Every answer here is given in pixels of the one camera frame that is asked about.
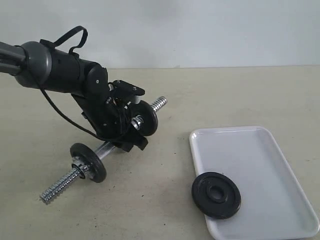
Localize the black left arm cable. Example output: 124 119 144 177
37 25 133 144

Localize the white rectangular tray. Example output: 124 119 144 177
189 126 320 240

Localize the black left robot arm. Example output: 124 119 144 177
0 41 148 152

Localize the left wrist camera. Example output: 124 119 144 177
108 79 145 104

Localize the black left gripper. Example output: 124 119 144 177
71 93 148 152

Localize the chrome dumbbell bar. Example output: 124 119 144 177
39 96 168 205

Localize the chrome star collar nut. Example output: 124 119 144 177
71 156 89 179

